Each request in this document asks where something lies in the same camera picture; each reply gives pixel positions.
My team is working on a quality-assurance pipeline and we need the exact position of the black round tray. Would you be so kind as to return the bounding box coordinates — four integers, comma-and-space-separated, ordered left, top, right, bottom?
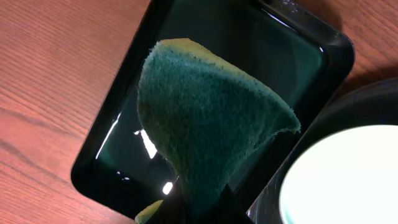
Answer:
247, 78, 397, 224

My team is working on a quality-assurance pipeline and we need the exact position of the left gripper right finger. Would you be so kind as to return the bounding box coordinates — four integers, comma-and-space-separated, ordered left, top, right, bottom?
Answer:
214, 185, 253, 224

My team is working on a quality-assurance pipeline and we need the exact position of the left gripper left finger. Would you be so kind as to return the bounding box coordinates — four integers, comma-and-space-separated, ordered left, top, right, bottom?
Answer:
146, 180, 188, 224

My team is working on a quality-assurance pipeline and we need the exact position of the black rectangular tray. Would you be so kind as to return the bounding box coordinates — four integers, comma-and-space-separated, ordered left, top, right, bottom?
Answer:
71, 0, 354, 218

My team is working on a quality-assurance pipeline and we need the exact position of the light green plate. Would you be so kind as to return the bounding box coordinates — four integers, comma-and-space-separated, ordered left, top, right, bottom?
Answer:
279, 125, 397, 224

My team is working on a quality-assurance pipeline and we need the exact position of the green scrubbing sponge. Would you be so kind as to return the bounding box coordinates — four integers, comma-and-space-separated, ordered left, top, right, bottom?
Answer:
137, 39, 301, 221

